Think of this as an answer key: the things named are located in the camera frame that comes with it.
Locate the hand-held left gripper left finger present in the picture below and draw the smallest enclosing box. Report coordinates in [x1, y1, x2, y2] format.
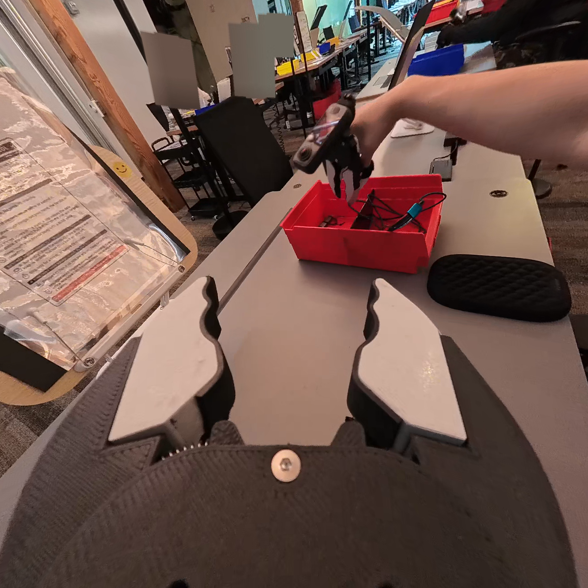
[108, 276, 226, 444]

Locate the person's right hand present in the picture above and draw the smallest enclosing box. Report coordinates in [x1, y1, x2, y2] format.
[351, 93, 406, 162]

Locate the wooden post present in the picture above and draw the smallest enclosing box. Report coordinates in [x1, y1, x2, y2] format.
[28, 0, 184, 212]

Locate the black wire cart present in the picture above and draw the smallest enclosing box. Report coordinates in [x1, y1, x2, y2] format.
[152, 135, 221, 221]

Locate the red plastic bin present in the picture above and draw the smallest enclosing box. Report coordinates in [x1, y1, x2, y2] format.
[281, 174, 444, 275]

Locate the black rounded object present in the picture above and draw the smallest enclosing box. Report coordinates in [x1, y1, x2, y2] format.
[427, 254, 572, 322]

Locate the blue braided multi-head cable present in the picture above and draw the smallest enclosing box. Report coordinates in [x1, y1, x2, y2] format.
[356, 190, 447, 232]

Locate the black bin divider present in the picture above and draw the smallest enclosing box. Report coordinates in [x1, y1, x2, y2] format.
[351, 190, 378, 229]

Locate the red storage bin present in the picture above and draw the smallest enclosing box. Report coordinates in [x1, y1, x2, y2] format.
[312, 80, 343, 120]
[423, 0, 460, 24]

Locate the large blue plastic bin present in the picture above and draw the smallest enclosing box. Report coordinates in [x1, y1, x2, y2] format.
[406, 43, 466, 78]

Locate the black office chair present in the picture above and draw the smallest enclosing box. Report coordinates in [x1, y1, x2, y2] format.
[193, 96, 295, 207]

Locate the printed instruction sheet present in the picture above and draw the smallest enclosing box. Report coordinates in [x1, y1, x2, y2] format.
[0, 69, 182, 368]

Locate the black floor lamp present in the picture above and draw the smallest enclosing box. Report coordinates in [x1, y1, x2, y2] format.
[158, 106, 250, 240]

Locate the person's right forearm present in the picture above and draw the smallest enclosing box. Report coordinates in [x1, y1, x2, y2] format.
[397, 57, 588, 170]

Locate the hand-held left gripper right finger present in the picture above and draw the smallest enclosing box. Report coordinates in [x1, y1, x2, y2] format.
[347, 277, 468, 448]

